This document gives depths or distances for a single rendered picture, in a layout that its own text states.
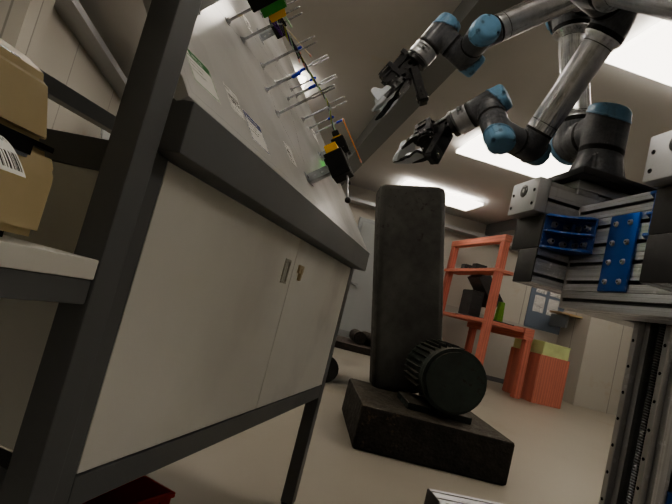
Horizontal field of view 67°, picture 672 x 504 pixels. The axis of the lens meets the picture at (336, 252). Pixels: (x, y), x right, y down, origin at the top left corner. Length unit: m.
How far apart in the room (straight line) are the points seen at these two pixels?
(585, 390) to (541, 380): 1.93
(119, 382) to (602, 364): 9.26
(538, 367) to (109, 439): 7.19
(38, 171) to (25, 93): 0.07
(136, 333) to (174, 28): 0.37
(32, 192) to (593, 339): 9.31
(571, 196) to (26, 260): 1.25
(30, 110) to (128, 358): 0.33
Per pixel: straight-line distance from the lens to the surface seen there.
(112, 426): 0.74
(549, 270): 1.39
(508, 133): 1.38
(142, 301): 0.70
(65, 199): 0.71
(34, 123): 0.55
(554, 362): 7.83
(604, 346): 9.70
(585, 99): 1.74
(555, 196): 1.42
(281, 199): 0.91
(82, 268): 0.53
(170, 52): 0.59
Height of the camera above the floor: 0.68
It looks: 5 degrees up
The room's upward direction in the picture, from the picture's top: 14 degrees clockwise
